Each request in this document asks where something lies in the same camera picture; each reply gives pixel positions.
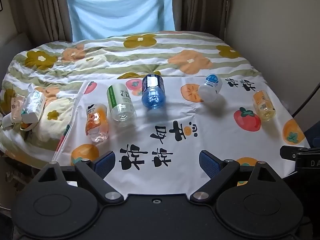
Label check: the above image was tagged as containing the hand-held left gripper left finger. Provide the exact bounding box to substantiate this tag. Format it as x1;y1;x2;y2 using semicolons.
31;151;124;205

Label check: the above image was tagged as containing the black cable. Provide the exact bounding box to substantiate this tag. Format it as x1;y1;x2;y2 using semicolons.
292;79;320;118

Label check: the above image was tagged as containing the green white tissue pack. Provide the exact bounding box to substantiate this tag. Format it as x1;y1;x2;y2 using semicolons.
21;89;47;125

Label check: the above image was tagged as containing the beige padded headboard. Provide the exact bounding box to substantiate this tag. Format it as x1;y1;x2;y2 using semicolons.
0;31;34;67

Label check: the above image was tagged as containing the white fruit printed cloth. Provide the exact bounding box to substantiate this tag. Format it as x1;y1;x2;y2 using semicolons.
52;76;311;196

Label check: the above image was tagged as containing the white cup blue label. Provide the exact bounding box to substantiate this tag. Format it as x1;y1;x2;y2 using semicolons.
198;73;223;103

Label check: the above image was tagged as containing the floral striped blanket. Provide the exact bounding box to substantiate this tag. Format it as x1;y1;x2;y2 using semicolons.
0;31;263;168

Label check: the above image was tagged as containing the white crumpled wrapper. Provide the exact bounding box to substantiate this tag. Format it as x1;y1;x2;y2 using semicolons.
2;113;16;128

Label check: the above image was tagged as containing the yellow clear plastic cup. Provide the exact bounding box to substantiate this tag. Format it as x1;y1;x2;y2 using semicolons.
253;90;276;121

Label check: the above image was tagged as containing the light blue window cloth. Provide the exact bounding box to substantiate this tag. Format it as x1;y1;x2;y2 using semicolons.
65;0;176;42

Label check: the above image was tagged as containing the clear cup green label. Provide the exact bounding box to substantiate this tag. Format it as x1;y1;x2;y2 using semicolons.
107;84;137;122

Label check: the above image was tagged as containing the clear cup orange cartoon label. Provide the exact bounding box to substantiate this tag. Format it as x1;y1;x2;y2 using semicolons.
85;103;110;143

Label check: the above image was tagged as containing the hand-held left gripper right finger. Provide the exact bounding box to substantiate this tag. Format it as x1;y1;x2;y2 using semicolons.
190;150;283;205

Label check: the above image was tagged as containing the pink tissue packet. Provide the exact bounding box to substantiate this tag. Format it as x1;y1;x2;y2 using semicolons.
11;93;26;121

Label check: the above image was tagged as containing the blue clear plastic cup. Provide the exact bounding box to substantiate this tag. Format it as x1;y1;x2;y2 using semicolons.
141;73;166;110

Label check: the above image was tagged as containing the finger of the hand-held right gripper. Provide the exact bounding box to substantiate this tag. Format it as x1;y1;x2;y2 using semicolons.
280;145;320;160

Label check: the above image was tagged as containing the beige curtain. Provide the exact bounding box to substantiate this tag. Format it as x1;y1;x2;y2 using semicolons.
172;0;231;39
14;0;73;43

